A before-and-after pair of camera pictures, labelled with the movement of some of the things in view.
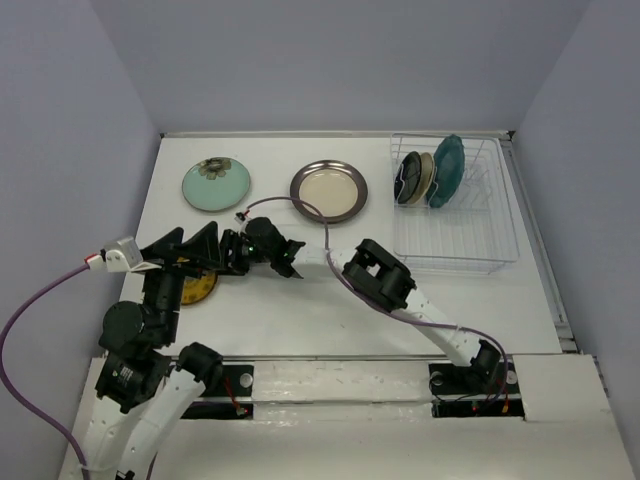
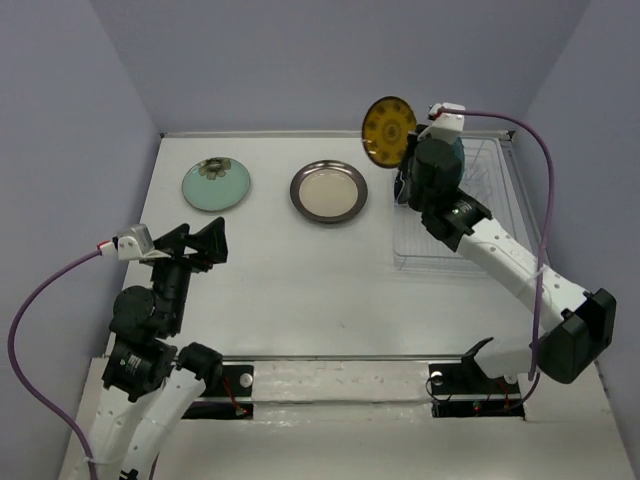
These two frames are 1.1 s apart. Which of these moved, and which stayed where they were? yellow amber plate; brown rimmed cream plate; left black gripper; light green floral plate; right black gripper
Moved: yellow amber plate; right black gripper
Stayed: light green floral plate; left black gripper; brown rimmed cream plate
